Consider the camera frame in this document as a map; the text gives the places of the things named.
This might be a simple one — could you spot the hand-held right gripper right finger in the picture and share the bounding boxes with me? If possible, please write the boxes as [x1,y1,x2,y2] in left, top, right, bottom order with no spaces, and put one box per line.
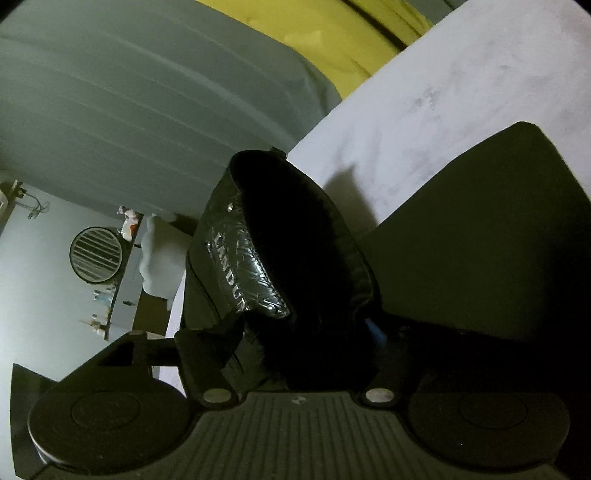
[362,318,444,409]

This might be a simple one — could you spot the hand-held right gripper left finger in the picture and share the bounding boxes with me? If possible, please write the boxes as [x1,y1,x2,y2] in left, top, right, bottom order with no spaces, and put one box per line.
[60,318,245,409]

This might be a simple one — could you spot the black pants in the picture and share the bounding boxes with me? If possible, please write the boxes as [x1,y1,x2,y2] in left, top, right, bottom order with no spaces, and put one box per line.
[178,121,591,394]

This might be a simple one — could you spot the brown wooden furniture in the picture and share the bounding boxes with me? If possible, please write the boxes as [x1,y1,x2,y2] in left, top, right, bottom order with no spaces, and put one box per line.
[133,290,177,343]

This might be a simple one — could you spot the pale blue pillow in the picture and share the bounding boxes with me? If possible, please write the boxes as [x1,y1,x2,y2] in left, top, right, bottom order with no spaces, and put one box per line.
[137,214,195,302]

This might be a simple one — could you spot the round slatted fan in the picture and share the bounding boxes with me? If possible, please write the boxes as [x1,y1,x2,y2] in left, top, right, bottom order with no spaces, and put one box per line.
[69,226,127,284]

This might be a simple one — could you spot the small white orange figurine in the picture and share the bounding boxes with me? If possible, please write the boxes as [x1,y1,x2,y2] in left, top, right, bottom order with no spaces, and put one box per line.
[118,205,140,241]

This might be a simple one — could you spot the grey-green curtain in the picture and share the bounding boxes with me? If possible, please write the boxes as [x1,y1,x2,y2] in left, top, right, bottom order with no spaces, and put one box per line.
[410,0,468,21]
[0,0,343,223]

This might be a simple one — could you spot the yellow curtain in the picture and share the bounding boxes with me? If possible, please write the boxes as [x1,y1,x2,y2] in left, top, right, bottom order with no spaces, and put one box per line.
[350,0,435,48]
[198,0,403,100]

